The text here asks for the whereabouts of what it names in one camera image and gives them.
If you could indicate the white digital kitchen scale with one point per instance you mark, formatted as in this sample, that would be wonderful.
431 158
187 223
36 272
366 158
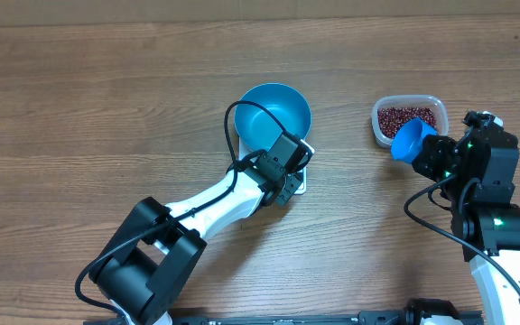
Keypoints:
244 149

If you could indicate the clear plastic container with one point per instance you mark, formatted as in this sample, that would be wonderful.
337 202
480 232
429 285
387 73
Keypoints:
433 103

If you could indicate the red beans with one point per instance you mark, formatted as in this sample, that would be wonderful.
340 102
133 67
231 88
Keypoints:
391 119

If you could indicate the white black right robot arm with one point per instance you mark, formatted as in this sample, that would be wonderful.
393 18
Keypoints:
475 174

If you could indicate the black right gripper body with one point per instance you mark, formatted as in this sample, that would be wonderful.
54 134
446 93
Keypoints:
436 163

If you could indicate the black mounting rail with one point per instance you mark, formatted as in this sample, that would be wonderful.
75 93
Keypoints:
416 311

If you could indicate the blue plastic measuring scoop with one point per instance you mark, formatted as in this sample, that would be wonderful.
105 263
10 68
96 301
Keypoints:
408 141

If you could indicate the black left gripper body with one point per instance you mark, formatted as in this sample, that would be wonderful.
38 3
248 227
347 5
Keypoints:
288 185

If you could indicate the teal metal bowl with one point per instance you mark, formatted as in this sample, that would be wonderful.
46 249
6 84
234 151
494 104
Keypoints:
257 130

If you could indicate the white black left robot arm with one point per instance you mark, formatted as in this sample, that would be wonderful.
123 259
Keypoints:
145 264

